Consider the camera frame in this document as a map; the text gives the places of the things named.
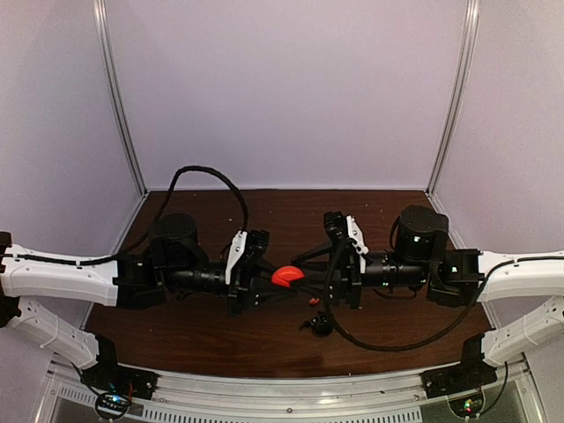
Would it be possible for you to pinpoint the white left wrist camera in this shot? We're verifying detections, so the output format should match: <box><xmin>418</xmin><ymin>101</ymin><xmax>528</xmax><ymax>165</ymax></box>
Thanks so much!
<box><xmin>225</xmin><ymin>230</ymin><xmax>248</xmax><ymax>286</ymax></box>

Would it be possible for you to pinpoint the aluminium corner post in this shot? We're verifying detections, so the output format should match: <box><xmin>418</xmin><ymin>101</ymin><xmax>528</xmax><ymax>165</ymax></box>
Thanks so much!
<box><xmin>93</xmin><ymin>0</ymin><xmax>147</xmax><ymax>197</ymax></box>
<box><xmin>426</xmin><ymin>0</ymin><xmax>480</xmax><ymax>197</ymax></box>

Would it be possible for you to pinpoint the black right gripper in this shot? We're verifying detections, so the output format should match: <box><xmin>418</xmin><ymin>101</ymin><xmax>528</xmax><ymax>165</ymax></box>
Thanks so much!
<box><xmin>289</xmin><ymin>237</ymin><xmax>431</xmax><ymax>309</ymax></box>

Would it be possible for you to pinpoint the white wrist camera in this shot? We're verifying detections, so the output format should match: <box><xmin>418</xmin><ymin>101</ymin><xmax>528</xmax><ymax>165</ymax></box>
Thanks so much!
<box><xmin>225</xmin><ymin>230</ymin><xmax>248</xmax><ymax>286</ymax></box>
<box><xmin>345</xmin><ymin>215</ymin><xmax>369</xmax><ymax>256</ymax></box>

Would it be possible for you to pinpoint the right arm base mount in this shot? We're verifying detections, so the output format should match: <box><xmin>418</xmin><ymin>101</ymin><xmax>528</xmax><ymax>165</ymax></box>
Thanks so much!
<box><xmin>421</xmin><ymin>334</ymin><xmax>497</xmax><ymax>419</ymax></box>

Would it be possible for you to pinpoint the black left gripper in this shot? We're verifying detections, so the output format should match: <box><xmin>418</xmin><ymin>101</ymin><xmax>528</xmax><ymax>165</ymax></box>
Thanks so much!
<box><xmin>162</xmin><ymin>258</ymin><xmax>298</xmax><ymax>320</ymax></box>

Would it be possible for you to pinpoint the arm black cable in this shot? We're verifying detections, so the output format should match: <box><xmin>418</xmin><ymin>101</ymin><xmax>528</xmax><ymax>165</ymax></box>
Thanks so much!
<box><xmin>324</xmin><ymin>237</ymin><xmax>488</xmax><ymax>353</ymax></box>
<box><xmin>78</xmin><ymin>165</ymin><xmax>250</xmax><ymax>270</ymax></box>

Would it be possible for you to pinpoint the small black clip object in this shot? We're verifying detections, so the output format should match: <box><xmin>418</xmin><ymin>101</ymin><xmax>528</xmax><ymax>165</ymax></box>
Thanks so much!
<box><xmin>298</xmin><ymin>311</ymin><xmax>333</xmax><ymax>338</ymax></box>

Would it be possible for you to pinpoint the right aluminium corner post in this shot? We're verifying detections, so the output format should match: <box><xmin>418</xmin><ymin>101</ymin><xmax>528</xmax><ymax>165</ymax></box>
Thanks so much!
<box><xmin>426</xmin><ymin>0</ymin><xmax>480</xmax><ymax>197</ymax></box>

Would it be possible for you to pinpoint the orange earbud charging case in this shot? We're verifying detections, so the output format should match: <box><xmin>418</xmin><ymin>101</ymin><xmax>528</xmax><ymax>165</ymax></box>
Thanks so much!
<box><xmin>271</xmin><ymin>265</ymin><xmax>305</xmax><ymax>288</ymax></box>

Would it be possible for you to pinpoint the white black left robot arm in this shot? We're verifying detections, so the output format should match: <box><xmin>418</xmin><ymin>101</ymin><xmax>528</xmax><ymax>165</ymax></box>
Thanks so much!
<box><xmin>1</xmin><ymin>213</ymin><xmax>305</xmax><ymax>391</ymax></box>

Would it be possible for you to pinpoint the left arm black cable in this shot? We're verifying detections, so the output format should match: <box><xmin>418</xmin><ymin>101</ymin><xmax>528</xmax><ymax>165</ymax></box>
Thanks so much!
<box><xmin>78</xmin><ymin>165</ymin><xmax>250</xmax><ymax>270</ymax></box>

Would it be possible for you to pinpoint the left aluminium corner post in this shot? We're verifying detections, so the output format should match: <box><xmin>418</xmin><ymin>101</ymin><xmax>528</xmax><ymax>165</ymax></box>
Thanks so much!
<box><xmin>93</xmin><ymin>0</ymin><xmax>147</xmax><ymax>197</ymax></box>

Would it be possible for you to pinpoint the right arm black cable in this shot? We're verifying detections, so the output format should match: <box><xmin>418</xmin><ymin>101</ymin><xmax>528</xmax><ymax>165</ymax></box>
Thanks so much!
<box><xmin>324</xmin><ymin>237</ymin><xmax>488</xmax><ymax>353</ymax></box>

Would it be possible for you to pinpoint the aluminium front rail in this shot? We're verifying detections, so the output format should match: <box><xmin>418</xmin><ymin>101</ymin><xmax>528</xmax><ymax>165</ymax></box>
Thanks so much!
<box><xmin>32</xmin><ymin>355</ymin><xmax>548</xmax><ymax>422</ymax></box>

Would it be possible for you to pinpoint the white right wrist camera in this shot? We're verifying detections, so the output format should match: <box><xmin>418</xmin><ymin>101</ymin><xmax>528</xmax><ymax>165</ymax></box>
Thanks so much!
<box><xmin>345</xmin><ymin>215</ymin><xmax>369</xmax><ymax>256</ymax></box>

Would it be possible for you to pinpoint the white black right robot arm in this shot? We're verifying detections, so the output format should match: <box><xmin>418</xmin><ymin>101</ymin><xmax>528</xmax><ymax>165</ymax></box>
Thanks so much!
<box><xmin>292</xmin><ymin>205</ymin><xmax>563</xmax><ymax>390</ymax></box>

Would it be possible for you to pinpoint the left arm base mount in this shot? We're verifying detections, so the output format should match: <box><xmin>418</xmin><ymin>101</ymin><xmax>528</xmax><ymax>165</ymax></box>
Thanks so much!
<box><xmin>80</xmin><ymin>335</ymin><xmax>158</xmax><ymax>421</ymax></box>

